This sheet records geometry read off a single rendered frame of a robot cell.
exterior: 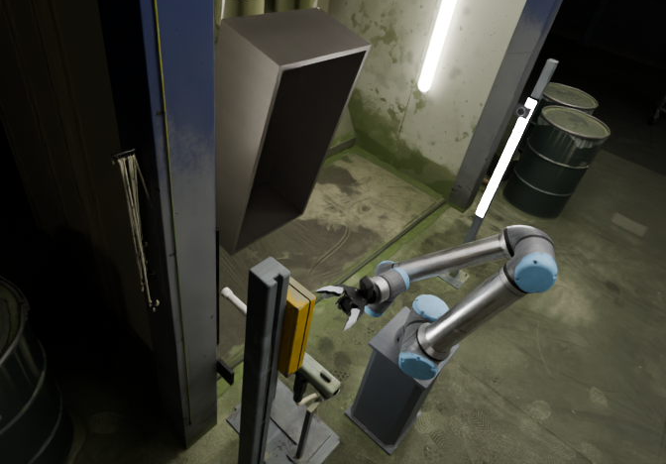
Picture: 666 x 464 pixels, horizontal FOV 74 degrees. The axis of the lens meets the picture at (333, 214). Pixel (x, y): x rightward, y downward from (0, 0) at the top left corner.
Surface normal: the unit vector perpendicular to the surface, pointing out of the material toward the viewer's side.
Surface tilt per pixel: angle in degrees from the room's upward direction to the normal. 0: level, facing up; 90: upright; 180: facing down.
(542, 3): 90
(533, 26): 90
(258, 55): 89
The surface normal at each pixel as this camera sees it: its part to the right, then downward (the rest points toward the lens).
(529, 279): -0.24, 0.47
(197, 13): 0.75, 0.50
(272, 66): -0.63, 0.39
